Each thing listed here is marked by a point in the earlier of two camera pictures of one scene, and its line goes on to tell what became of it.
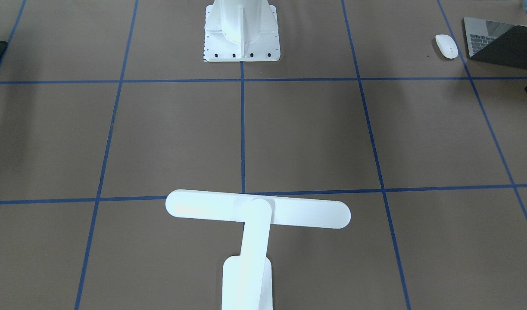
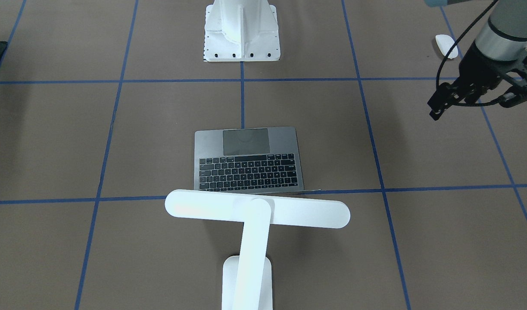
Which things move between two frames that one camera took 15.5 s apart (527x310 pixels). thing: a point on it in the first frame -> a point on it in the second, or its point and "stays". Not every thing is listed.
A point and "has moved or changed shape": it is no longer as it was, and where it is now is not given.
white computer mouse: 447,45 stays
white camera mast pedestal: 241,30 stays
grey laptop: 506,44 has moved or changed shape
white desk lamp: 247,278 stays
